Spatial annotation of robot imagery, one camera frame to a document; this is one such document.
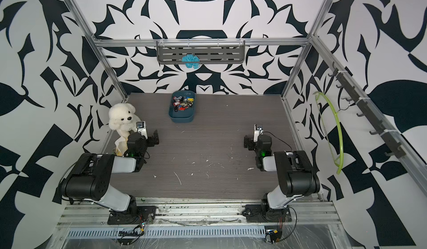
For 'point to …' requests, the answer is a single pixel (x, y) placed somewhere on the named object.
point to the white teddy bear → (122, 118)
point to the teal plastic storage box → (182, 107)
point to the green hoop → (339, 130)
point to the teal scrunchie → (191, 60)
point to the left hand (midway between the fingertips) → (146, 128)
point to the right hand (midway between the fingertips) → (256, 132)
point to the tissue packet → (121, 145)
